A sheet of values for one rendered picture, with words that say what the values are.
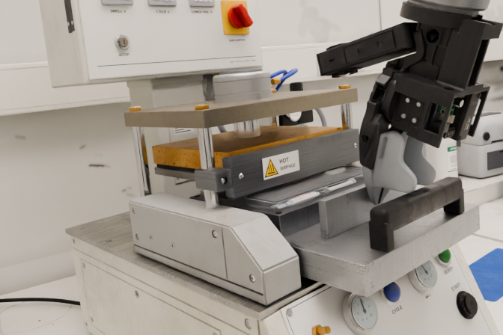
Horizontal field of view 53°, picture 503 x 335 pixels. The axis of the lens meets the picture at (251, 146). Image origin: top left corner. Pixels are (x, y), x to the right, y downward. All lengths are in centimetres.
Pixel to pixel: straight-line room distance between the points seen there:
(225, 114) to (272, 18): 83
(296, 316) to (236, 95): 29
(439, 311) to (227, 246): 28
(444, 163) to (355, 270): 101
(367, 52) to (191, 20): 36
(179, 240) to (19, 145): 63
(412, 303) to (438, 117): 23
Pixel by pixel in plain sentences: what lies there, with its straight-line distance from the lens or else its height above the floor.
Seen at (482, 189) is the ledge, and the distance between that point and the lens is 145.
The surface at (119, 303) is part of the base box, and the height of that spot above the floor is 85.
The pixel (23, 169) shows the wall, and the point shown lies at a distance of 115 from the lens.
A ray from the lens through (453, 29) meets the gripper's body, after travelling 48.
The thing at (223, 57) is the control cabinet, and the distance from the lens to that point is 83.
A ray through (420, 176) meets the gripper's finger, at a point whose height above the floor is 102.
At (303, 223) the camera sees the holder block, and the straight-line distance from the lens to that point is 55.
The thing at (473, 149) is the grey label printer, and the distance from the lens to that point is 152.
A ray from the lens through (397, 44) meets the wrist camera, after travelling 50.
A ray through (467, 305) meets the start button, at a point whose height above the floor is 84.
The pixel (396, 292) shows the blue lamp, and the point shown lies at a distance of 59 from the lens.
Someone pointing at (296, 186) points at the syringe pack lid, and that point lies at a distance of 61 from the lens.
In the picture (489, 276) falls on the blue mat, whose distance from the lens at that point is 101.
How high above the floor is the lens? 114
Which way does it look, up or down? 8 degrees down
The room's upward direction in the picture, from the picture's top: 6 degrees counter-clockwise
